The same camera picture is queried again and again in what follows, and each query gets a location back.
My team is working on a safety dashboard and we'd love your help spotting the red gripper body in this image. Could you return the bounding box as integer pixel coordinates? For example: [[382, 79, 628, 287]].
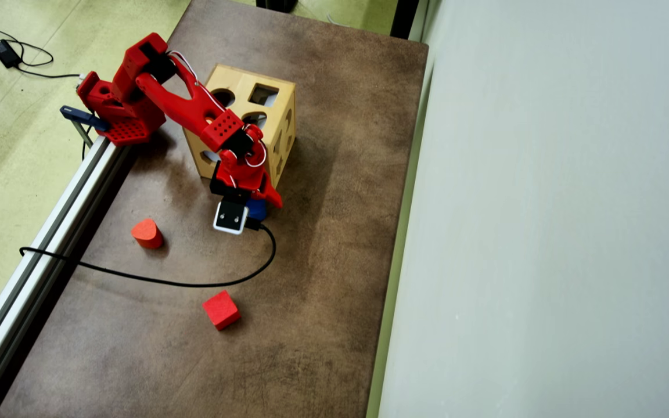
[[210, 148, 268, 203]]

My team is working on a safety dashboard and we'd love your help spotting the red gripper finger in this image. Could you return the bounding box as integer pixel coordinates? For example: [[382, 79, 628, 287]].
[[258, 173, 284, 209]]

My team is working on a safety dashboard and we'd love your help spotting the wooden shape sorter box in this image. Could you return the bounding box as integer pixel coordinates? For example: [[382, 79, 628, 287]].
[[182, 64, 297, 196]]

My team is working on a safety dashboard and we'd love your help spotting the red teardrop block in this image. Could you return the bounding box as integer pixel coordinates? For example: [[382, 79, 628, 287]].
[[131, 218, 164, 250]]

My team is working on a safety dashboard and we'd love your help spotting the red cube block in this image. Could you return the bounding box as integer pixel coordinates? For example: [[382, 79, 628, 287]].
[[202, 290, 242, 331]]

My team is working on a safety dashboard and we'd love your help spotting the blue clamp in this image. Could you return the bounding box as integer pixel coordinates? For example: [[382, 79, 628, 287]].
[[60, 105, 109, 149]]

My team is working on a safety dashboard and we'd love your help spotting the black power adapter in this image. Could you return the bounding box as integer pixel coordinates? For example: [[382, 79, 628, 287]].
[[0, 39, 21, 69]]

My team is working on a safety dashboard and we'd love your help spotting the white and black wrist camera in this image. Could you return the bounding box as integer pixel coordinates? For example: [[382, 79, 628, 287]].
[[213, 197, 249, 235]]

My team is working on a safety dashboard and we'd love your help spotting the black camera cable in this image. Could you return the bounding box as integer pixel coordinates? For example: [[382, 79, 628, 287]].
[[19, 221, 278, 289]]

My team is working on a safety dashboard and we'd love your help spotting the thin black floor cable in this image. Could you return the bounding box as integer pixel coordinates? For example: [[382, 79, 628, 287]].
[[0, 27, 82, 79]]

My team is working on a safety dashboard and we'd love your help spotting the black vertical post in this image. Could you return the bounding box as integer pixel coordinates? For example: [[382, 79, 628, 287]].
[[391, 0, 420, 40]]

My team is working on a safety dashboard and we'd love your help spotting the aluminium profile rail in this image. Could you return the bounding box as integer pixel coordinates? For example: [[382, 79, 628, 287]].
[[0, 136, 132, 418]]

